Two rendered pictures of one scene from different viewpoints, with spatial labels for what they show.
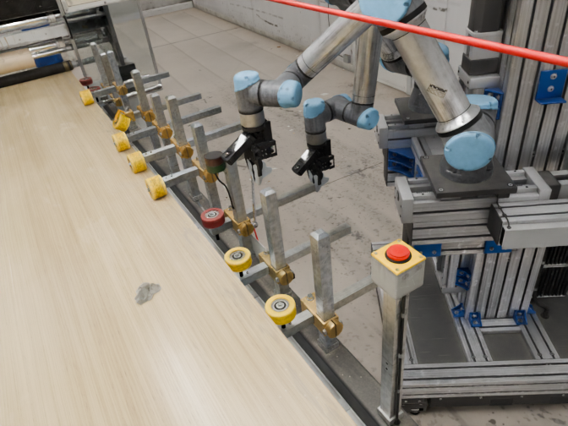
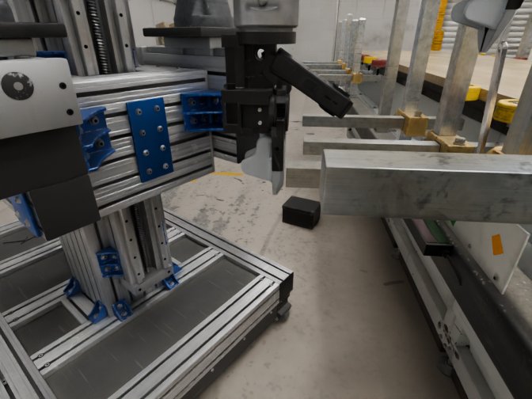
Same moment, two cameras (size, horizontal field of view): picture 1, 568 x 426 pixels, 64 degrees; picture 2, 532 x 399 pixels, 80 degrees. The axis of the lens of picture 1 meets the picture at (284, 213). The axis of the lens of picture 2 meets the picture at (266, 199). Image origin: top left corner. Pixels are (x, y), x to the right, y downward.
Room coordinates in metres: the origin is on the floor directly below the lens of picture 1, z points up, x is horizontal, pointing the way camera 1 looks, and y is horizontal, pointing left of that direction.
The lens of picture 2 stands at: (1.86, 0.08, 1.02)
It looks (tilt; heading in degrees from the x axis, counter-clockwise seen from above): 27 degrees down; 213
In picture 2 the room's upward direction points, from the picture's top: straight up
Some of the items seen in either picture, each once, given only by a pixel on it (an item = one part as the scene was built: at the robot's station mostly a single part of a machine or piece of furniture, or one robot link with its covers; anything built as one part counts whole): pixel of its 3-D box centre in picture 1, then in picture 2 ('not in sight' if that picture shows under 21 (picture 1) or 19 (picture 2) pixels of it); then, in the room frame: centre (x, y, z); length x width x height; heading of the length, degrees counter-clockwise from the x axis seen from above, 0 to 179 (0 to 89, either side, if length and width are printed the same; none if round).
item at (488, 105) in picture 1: (472, 119); not in sight; (1.15, -0.55, 1.21); 0.13 x 0.12 x 0.14; 155
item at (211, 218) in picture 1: (215, 226); not in sight; (1.29, 0.24, 0.85); 0.08 x 0.08 x 0.11
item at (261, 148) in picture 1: (258, 140); not in sight; (1.30, 0.05, 1.15); 0.09 x 0.08 x 0.12; 120
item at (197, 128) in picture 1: (210, 181); not in sight; (1.52, 0.27, 0.91); 0.04 x 0.04 x 0.48; 27
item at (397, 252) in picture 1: (398, 253); not in sight; (0.62, -0.20, 1.22); 0.04 x 0.04 x 0.02
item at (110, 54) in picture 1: (122, 92); not in sight; (2.63, 0.84, 0.93); 0.04 x 0.04 x 0.48; 27
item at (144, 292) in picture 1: (144, 290); not in sight; (0.95, 0.41, 0.91); 0.09 x 0.07 x 0.02; 151
